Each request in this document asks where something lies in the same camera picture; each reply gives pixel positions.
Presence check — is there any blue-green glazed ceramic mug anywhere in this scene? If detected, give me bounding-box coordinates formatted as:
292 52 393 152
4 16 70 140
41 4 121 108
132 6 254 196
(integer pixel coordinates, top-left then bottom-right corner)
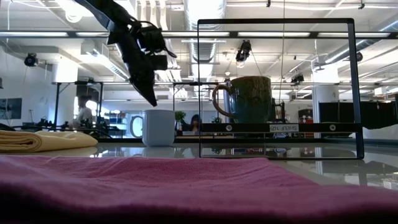
212 75 273 124

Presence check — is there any white shelf label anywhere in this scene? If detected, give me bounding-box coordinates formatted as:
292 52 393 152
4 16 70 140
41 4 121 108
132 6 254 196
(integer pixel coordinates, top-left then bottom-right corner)
269 124 300 133

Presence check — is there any person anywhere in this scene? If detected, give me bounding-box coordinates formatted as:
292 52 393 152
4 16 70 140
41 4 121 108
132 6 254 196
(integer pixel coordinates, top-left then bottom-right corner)
187 114 201 133
68 95 95 130

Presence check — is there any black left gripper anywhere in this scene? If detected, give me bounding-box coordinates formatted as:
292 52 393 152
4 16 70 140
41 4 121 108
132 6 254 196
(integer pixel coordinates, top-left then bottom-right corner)
106 21 177 108

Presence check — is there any pink cloth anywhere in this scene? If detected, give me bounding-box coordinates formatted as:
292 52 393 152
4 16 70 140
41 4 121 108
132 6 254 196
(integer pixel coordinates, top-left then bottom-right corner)
0 155 398 224

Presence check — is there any white ceramic mug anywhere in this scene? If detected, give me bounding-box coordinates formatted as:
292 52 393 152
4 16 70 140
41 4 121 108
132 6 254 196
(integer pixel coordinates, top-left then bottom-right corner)
129 109 176 147

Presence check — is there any dark wall panel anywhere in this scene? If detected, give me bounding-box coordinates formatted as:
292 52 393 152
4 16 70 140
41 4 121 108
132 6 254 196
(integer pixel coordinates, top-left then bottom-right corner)
0 98 23 120

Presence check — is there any folded yellow cloth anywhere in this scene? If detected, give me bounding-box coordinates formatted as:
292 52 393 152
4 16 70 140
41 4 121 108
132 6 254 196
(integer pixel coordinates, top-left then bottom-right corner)
0 129 99 154

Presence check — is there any black room divider panel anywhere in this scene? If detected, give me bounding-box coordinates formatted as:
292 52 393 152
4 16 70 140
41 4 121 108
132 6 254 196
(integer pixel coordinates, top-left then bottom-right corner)
318 100 398 130

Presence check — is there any black metal frame shelf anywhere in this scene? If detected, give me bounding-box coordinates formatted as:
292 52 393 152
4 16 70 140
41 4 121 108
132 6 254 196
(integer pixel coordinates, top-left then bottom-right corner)
197 17 365 161

